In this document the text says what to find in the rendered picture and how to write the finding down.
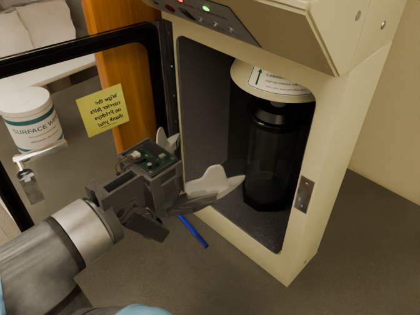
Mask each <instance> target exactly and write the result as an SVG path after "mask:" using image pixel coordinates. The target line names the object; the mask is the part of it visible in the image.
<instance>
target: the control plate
mask: <svg viewBox="0 0 420 315"><path fill-rule="evenodd" d="M148 1H149V2H150V3H151V4H152V5H154V6H155V7H156V8H158V9H160V10H163V11H166V12H168V13H171V14H173V15H176V16H179V17H181V18H184V19H187V20H189V21H192V22H194V23H197V24H200V25H202V26H205V27H207V28H210V29H213V30H215V31H218V32H220V33H223V34H226V35H228V36H231V37H234V38H236V39H239V40H242V41H244V42H247V43H249V44H252V45H255V46H257V47H260V48H261V46H260V45H259V43H258V42H257V41H256V40H255V39H254V37H253V36H252V35H251V33H250V32H249V31H248V30H247V29H246V27H245V26H244V25H243V23H242V22H241V21H240V20H239V19H238V17H237V16H236V15H235V14H234V13H233V11H232V10H231V9H230V7H228V6H225V5H222V4H219V3H216V2H213V1H210V0H183V1H184V2H180V1H178V0H155V1H156V2H158V3H159V5H158V4H155V3H154V2H153V1H152V0H148ZM166 4H167V5H169V6H171V7H172V8H174V9H175V12H171V11H169V10H167V9H166V8H165V5H166ZM202 5H203V6H206V7H208V8H209V9H210V10H211V11H206V10H205V9H204V8H203V7H202ZM178 7H179V8H182V9H185V10H186V11H188V12H189V13H190V14H191V15H192V16H193V17H194V18H195V19H196V21H195V20H192V19H189V18H187V17H186V16H185V15H184V14H183V13H182V12H181V11H180V10H179V9H178ZM199 16H200V17H202V18H204V19H205V21H202V23H201V22H199V20H200V19H199V18H198V17H199ZM213 22H215V23H218V24H219V25H220V26H217V28H214V27H213V26H214V23H213ZM228 28H232V29H234V30H235V32H232V34H229V33H228V31H229V29H228Z"/></svg>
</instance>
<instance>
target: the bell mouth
mask: <svg viewBox="0 0 420 315"><path fill-rule="evenodd" d="M230 73H231V77H232V80H233V81H234V82H235V83H236V84H237V85H238V86H239V87H240V88H241V89H243V90H244V91H246V92H247V93H249V94H252V95H254V96H257V97H259V98H263V99H267V100H270V101H276V102H280V103H308V102H313V101H315V100H316V99H315V97H314V95H313V93H312V92H311V91H310V90H309V89H308V88H306V87H304V86H302V85H299V84H297V83H295V82H292V81H290V80H287V79H285V78H283V77H280V76H278V75H275V74H273V73H271V72H268V71H265V70H263V69H261V68H259V67H256V66H253V65H252V64H249V63H247V62H244V61H242V60H240V59H237V58H236V59H235V60H234V62H233V64H232V66H231V70H230Z"/></svg>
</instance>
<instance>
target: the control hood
mask: <svg viewBox="0 0 420 315"><path fill-rule="evenodd" d="M141 1H143V2H144V3H145V4H146V5H147V6H150V7H152V8H155V9H158V8H156V7H155V6H154V5H152V4H151V3H150V2H149V1H148V0H141ZM210 1H213V2H215V3H219V4H222V5H225V6H228V7H230V9H231V10H232V11H233V13H234V14H235V15H236V16H237V17H238V19H239V20H240V21H241V22H242V23H243V25H244V26H245V27H246V29H247V30H248V31H249V32H250V33H251V35H252V36H253V37H254V39H255V40H256V41H257V42H258V43H259V45H260V46H261V48H260V47H257V46H255V45H252V44H250V45H252V46H255V47H257V48H260V49H263V50H265V51H268V52H270V53H273V54H276V55H278V56H281V57H283V58H286V59H289V60H291V61H294V62H296V63H299V64H302V65H304V66H307V67H309V68H312V69H315V70H317V71H320V72H322V73H325V74H328V75H330V76H333V77H335V78H336V77H337V78H338V77H339V76H340V77H341V76H342V75H343V74H345V73H346V72H348V71H349V70H350V68H351V64H352V61H353V57H354V54H355V51H356V47H357V45H358V41H359V37H360V34H361V30H362V27H363V23H364V20H365V17H366V13H367V10H368V6H369V2H370V0H210ZM158 10H160V9H158ZM160 11H163V10H160ZM163 12H165V13H168V12H166V11H163ZM168 14H171V13H168ZM171 15H173V14H171ZM173 16H176V15H173ZM176 17H179V16H176ZM179 18H181V17H179ZM181 19H184V18H181ZM184 20H187V19H184ZM187 21H189V20H187ZM189 22H192V21H189ZM192 23H194V24H197V23H195V22H192ZM197 25H200V24H197ZM200 26H202V25H200ZM202 27H205V26H202ZM205 28H208V27H205ZM208 29H210V28H208ZM210 30H213V29H210ZM213 31H215V30H213ZM216 32H218V31H216ZM218 33H221V32H218ZM221 34H223V33H221ZM223 35H226V34H223ZM226 36H228V35H226ZM229 37H230V38H234V37H231V36H229ZM234 39H236V38H234ZM237 40H239V39H237ZM239 41H242V40H239ZM242 42H244V41H242ZM244 43H247V42H244ZM247 44H249V43H247Z"/></svg>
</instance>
